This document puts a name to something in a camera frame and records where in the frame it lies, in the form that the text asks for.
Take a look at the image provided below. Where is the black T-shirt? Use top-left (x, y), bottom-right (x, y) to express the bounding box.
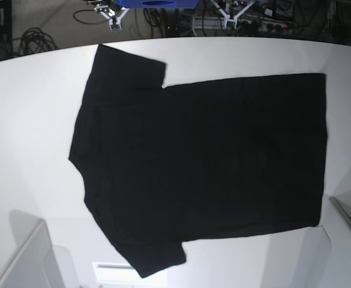
top-left (69, 45), bottom-right (328, 278)

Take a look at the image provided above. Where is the blue box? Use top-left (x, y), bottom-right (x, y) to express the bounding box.
top-left (121, 0), bottom-right (199, 9)

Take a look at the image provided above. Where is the white partition panel left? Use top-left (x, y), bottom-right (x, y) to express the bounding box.
top-left (0, 209), bottom-right (80, 287)

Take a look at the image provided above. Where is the white partition panel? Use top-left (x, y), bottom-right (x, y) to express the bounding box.
top-left (316, 197), bottom-right (351, 287)
top-left (0, 209), bottom-right (80, 287)

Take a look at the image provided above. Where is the white partition panel right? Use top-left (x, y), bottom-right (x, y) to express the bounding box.
top-left (316, 197), bottom-right (351, 287)

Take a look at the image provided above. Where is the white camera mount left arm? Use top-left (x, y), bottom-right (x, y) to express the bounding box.
top-left (211, 0), bottom-right (256, 29)

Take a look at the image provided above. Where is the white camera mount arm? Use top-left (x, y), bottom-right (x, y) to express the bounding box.
top-left (211, 0), bottom-right (256, 29)
top-left (86, 0), bottom-right (129, 30)

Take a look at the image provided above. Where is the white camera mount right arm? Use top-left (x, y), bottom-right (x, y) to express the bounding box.
top-left (86, 0), bottom-right (129, 30)

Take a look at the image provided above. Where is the coiled black cable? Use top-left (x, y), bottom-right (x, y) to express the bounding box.
top-left (19, 27), bottom-right (58, 56)

